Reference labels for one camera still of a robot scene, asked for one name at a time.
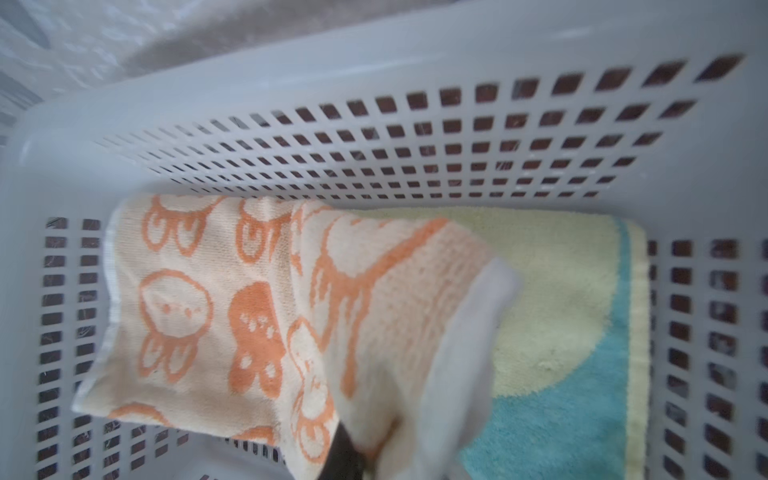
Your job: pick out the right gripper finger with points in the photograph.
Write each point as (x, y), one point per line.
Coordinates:
(343, 462)

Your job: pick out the orange bunny pattern towel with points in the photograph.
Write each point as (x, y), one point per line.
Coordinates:
(292, 322)

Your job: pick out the yellow teal whale towel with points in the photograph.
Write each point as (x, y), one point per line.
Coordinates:
(571, 360)

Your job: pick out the white plastic basket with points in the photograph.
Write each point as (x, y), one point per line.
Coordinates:
(654, 112)

